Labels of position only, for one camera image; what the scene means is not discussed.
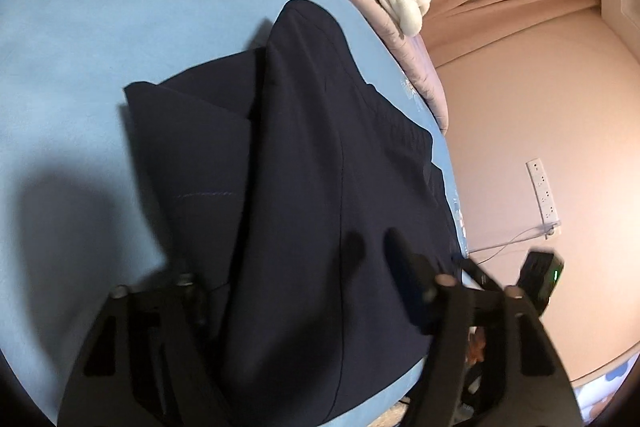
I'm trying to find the large navy blue coat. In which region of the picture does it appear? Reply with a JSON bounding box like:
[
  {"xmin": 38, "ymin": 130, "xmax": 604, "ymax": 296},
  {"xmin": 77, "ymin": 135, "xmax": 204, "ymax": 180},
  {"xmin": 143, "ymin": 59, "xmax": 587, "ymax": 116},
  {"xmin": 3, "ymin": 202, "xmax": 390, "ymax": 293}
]
[{"xmin": 125, "ymin": 0, "xmax": 459, "ymax": 426}]

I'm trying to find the person right hand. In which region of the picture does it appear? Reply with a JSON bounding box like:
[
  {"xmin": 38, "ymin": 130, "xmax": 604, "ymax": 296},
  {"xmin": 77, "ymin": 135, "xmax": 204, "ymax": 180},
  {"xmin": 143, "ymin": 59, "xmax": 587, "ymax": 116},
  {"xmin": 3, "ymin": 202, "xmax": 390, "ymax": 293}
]
[{"xmin": 466, "ymin": 326, "xmax": 486, "ymax": 366}]

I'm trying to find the white power strip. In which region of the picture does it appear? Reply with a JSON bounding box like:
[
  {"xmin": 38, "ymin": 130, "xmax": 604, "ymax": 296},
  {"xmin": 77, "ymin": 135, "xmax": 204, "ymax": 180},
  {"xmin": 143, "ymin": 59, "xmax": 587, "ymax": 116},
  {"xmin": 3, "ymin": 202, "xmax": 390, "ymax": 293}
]
[{"xmin": 526, "ymin": 158, "xmax": 561, "ymax": 239}]

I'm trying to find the pink quilted comforter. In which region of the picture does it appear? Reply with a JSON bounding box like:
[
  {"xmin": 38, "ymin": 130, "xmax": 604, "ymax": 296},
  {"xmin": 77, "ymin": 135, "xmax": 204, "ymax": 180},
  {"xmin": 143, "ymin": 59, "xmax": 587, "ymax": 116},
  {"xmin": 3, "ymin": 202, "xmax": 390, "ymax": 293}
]
[{"xmin": 349, "ymin": 0, "xmax": 449, "ymax": 133}]

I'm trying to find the blue floral bed sheet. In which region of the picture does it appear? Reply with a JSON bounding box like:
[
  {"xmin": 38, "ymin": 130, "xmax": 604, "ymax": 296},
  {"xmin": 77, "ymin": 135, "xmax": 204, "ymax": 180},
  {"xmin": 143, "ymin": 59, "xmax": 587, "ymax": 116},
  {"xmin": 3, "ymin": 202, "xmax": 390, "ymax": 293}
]
[{"xmin": 1, "ymin": 0, "xmax": 438, "ymax": 419}]

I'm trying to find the white power cable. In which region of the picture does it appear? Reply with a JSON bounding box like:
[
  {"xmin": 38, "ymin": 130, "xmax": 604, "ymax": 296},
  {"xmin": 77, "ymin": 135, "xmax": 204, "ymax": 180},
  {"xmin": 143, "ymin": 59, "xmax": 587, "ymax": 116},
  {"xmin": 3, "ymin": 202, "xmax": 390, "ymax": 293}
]
[{"xmin": 466, "ymin": 223, "xmax": 557, "ymax": 254}]

